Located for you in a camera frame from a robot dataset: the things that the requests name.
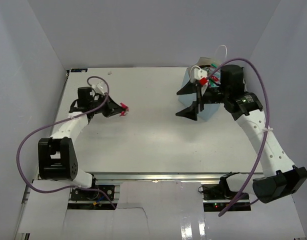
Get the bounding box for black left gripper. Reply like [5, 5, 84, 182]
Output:
[89, 93, 125, 118]

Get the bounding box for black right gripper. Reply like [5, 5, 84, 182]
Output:
[175, 79, 229, 121]

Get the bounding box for red candy wrapper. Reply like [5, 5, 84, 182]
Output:
[120, 102, 129, 117]

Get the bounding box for teal Fox's candy bag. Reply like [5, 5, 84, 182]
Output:
[208, 63, 221, 87]

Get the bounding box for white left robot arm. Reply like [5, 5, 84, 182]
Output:
[38, 85, 129, 200]

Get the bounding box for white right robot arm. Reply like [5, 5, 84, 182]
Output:
[176, 64, 307, 204]

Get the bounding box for light blue paper bag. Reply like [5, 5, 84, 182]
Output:
[178, 44, 228, 121]

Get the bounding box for blue corner label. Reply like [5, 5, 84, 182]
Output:
[70, 68, 88, 73]

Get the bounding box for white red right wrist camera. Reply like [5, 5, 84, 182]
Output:
[189, 66, 209, 94]

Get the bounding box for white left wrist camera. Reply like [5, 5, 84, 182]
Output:
[91, 82, 106, 96]

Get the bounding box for aluminium front frame rail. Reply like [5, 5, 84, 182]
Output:
[37, 171, 278, 181]

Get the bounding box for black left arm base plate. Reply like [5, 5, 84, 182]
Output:
[70, 185, 115, 201]

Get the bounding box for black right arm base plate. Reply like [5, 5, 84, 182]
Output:
[197, 184, 237, 200]

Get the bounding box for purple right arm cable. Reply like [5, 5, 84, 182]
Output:
[197, 57, 271, 217]

